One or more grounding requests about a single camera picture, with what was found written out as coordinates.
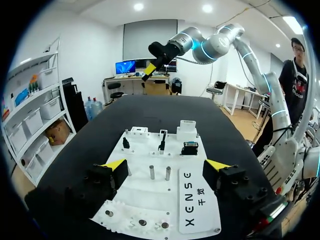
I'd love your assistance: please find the white board with sockets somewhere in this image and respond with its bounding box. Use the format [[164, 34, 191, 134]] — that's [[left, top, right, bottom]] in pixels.
[[90, 119, 222, 235]]

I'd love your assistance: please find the person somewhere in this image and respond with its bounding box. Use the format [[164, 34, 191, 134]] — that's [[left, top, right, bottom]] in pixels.
[[251, 37, 315, 158]]

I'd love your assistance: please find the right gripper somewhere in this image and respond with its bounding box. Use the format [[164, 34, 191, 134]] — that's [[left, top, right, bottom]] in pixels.
[[141, 41, 186, 82]]

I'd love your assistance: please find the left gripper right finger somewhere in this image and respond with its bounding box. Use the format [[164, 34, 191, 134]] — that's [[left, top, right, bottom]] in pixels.
[[202, 159, 276, 213]]

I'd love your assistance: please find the black Ethernet cable plug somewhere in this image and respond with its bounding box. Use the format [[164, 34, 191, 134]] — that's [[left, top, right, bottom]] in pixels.
[[157, 132, 167, 152]]

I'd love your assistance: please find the black wide connector plug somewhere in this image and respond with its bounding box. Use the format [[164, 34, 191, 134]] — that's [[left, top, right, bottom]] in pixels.
[[181, 141, 200, 156]]

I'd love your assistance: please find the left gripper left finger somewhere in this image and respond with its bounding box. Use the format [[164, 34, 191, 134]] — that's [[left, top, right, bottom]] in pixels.
[[65, 158, 129, 220]]

